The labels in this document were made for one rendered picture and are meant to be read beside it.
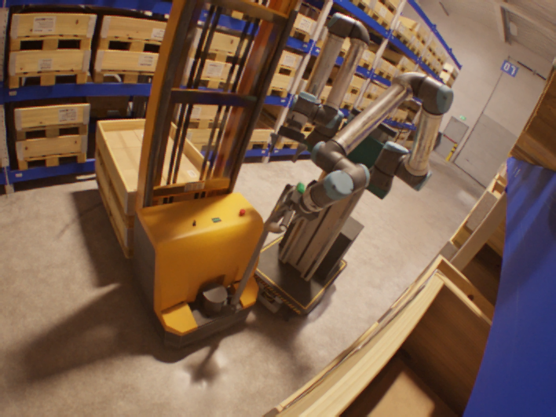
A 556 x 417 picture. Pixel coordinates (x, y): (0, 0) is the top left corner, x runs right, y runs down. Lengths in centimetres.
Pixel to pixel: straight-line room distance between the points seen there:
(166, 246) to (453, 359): 147
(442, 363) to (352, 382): 29
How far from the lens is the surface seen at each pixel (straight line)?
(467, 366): 51
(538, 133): 31
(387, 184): 182
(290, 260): 263
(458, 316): 47
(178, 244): 169
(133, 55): 314
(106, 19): 303
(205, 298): 202
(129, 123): 312
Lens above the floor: 205
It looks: 32 degrees down
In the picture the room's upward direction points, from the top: 24 degrees clockwise
